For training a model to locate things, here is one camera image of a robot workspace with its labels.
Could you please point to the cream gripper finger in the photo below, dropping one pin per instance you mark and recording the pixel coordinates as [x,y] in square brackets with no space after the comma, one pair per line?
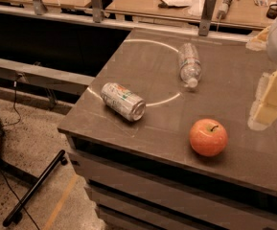
[264,109]

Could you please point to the silver 7up soda can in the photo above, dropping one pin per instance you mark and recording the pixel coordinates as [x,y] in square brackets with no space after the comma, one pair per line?
[123,101]

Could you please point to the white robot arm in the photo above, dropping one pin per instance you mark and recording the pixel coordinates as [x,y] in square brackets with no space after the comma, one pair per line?
[271,49]

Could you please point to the red apple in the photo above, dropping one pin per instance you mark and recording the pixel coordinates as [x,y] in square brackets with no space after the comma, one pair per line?
[208,137]

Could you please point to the black round container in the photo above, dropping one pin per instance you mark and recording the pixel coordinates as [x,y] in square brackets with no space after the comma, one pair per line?
[272,11]

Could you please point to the clear plastic water bottle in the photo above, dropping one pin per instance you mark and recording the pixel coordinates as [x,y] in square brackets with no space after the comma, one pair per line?
[190,70]

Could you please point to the white tube tool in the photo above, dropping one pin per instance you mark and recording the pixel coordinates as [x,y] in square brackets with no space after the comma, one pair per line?
[223,9]

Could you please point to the grey drawer cabinet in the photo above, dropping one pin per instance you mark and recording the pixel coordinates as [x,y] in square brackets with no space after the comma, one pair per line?
[144,175]

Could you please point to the black metal stand leg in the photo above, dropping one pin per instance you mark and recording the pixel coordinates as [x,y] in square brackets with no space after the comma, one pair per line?
[15,214]

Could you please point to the grey metal bracket right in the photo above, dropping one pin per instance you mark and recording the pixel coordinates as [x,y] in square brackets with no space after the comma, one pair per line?
[206,17]

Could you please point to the grey metal bracket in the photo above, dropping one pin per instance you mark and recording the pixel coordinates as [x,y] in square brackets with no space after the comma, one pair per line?
[39,7]
[97,11]
[206,17]

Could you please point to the grey metal rail beam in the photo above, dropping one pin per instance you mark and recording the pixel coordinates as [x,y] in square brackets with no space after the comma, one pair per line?
[35,75]

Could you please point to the grey metal bracket middle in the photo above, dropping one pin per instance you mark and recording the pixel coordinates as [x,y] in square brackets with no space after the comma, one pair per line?
[97,11]

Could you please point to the grey metal bracket left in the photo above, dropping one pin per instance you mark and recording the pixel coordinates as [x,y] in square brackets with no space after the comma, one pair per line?
[39,7]

